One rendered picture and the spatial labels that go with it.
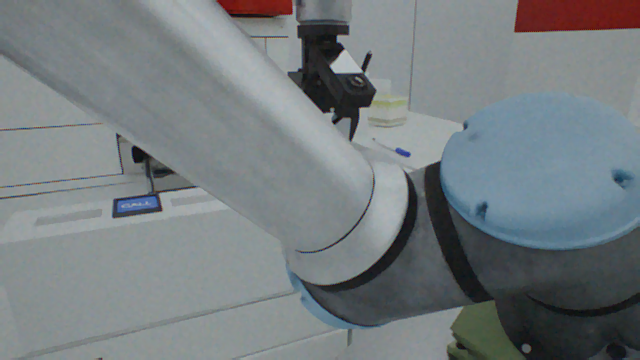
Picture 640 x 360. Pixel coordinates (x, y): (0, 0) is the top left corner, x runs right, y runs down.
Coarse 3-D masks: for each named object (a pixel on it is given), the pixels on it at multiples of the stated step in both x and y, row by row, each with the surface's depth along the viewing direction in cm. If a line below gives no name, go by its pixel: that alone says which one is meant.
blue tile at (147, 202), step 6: (138, 198) 53; (144, 198) 53; (150, 198) 53; (120, 204) 51; (126, 204) 51; (132, 204) 51; (138, 204) 51; (144, 204) 51; (150, 204) 51; (156, 204) 51; (120, 210) 49; (126, 210) 49
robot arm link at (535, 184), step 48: (528, 96) 28; (480, 144) 28; (528, 144) 26; (576, 144) 24; (624, 144) 23; (432, 192) 30; (480, 192) 26; (528, 192) 24; (576, 192) 23; (624, 192) 22; (480, 240) 27; (528, 240) 24; (576, 240) 24; (624, 240) 24; (480, 288) 29; (528, 288) 28; (576, 288) 28; (624, 288) 28
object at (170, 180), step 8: (152, 160) 95; (152, 168) 89; (160, 168) 89; (168, 168) 89; (160, 176) 83; (168, 176) 84; (176, 176) 84; (160, 184) 79; (168, 184) 79; (176, 184) 79; (184, 184) 79; (192, 184) 79
